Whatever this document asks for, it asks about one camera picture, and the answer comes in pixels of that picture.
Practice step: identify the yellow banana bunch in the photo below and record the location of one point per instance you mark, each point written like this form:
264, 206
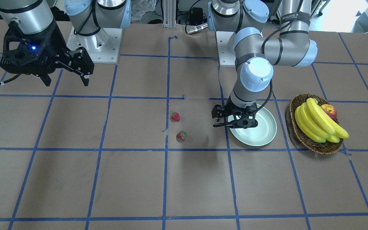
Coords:
316, 124

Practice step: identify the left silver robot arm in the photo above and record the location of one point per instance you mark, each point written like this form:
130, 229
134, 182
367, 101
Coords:
256, 55

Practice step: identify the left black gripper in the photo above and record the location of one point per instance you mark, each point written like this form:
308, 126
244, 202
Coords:
234, 110

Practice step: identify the aluminium frame post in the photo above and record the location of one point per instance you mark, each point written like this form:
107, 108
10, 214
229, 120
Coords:
169, 13

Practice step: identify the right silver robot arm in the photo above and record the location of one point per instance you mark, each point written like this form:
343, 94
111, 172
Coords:
87, 17

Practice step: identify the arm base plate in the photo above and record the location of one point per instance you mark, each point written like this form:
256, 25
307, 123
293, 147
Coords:
103, 47
225, 47

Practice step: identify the wicker fruit basket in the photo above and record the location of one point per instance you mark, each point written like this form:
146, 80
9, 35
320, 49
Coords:
298, 135

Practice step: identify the red apple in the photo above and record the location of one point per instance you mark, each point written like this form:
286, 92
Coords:
329, 110

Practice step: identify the light green plate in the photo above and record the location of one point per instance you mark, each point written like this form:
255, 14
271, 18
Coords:
261, 135

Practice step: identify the red strawberry with leaves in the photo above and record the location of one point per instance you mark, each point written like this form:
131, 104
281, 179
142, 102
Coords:
181, 136

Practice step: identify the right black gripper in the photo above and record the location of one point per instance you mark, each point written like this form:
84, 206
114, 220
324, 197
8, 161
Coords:
51, 50

